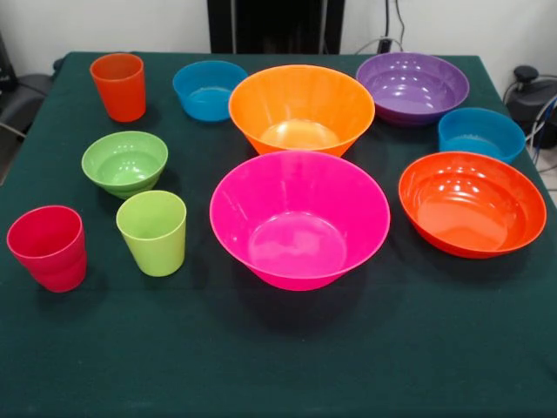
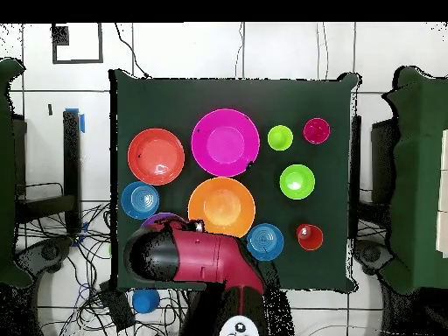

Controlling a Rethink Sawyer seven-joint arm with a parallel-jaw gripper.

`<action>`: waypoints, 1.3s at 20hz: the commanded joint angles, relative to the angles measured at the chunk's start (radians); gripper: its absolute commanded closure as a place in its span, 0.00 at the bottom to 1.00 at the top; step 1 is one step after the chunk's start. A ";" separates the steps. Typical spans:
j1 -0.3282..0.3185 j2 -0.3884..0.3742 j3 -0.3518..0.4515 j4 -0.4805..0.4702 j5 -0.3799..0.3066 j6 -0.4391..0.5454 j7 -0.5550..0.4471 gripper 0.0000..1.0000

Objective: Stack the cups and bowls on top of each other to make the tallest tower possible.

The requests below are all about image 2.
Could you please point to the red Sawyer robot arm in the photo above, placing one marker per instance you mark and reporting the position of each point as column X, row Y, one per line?
column 210, row 255

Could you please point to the orange-red plastic cup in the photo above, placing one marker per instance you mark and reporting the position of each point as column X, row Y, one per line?
column 309, row 239

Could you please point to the black furniture panel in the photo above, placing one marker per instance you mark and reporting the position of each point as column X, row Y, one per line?
column 381, row 161
column 19, row 157

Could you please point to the beige boxes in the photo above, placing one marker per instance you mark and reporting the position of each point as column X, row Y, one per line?
column 443, row 210

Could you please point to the green plastic cup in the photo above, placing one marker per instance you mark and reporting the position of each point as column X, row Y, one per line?
column 280, row 137

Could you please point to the red-orange plastic bowl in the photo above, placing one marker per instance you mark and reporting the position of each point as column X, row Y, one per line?
column 155, row 156

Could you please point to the black box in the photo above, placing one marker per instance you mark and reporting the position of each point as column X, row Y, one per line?
column 117, row 308

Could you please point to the purple plastic bowl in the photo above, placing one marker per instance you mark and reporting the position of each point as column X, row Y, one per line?
column 161, row 218

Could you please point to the black post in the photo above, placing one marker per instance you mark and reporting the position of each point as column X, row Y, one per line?
column 356, row 157

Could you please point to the blue plastic cup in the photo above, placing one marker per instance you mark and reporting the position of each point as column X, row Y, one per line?
column 146, row 301

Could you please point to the orange plastic bowl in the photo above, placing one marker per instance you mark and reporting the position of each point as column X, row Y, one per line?
column 220, row 204

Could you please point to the magenta pink plastic bowl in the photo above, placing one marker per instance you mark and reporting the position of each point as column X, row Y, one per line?
column 224, row 143

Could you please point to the dark green tablecloth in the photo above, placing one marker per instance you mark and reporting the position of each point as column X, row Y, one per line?
column 227, row 94

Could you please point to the crimson pink plastic cup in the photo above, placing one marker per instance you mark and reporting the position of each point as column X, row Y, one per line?
column 316, row 131

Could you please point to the blue plastic bowl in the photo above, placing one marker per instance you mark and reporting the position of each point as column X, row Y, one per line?
column 265, row 241
column 140, row 200

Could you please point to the green plastic bowl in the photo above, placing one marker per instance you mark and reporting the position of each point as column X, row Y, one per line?
column 297, row 181

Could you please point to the green cloth side table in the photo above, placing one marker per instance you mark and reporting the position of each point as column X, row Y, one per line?
column 7, row 175
column 420, row 175

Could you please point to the dark grey office chair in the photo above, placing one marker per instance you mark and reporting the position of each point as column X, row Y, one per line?
column 371, row 253
column 49, row 252

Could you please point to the black frame with blue tape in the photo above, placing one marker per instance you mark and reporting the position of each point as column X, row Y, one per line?
column 71, row 157

